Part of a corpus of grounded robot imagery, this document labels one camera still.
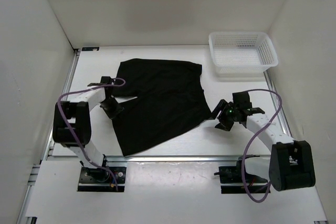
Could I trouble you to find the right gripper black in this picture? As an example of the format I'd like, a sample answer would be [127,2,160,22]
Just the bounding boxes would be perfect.
[205,99,239,131]

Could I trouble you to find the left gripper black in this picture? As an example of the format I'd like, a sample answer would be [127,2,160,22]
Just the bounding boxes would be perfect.
[100,97,124,122]

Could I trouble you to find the black shorts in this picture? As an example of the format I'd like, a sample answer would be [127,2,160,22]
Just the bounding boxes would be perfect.
[112,59,211,156]

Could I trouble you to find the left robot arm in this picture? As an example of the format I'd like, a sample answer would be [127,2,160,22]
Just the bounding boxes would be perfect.
[52,86,123,182]

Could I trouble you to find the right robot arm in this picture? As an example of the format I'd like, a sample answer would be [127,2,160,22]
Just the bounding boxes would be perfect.
[212,99,316,191]

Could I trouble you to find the white plastic mesh basket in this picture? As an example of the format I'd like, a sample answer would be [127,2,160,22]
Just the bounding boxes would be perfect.
[208,31,278,76]

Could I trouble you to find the small dark label sticker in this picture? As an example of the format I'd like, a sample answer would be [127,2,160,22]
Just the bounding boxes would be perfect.
[81,47,100,51]

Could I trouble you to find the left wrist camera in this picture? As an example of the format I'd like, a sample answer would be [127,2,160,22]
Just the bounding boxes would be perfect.
[88,76,115,87]

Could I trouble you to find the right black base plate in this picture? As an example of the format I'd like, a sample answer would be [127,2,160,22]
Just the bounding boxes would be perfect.
[214,166,268,194]

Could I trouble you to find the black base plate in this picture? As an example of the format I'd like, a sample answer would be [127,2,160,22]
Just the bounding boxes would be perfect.
[214,166,268,194]
[77,166,127,193]

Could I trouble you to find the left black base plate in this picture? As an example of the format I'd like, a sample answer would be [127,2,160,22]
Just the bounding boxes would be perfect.
[77,166,127,193]

